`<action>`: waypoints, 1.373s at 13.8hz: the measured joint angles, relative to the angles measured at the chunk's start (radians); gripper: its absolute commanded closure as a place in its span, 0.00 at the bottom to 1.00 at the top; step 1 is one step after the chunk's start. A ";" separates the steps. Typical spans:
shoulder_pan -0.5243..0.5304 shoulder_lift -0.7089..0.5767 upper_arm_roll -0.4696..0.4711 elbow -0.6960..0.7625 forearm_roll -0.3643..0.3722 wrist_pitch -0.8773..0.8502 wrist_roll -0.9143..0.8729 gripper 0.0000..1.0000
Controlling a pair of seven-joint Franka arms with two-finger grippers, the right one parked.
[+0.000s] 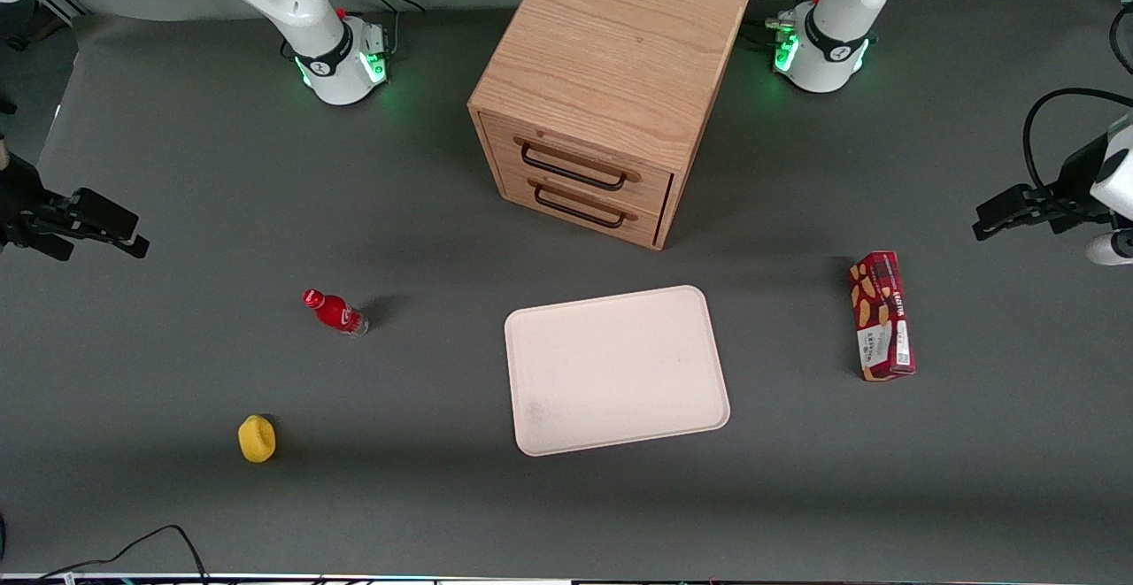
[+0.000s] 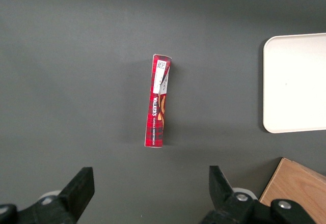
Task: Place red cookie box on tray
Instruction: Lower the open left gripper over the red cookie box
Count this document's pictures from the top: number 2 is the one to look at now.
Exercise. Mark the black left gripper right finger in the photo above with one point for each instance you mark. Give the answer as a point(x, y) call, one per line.
point(224, 193)

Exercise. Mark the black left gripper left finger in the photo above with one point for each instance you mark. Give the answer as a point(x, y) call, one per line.
point(76, 191)

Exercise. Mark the red tartan cookie box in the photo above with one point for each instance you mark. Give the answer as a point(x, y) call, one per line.
point(157, 107)

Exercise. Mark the white plastic tray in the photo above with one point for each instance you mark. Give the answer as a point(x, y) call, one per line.
point(295, 84)

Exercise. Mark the light wooden board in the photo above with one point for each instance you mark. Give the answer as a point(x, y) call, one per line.
point(298, 185)

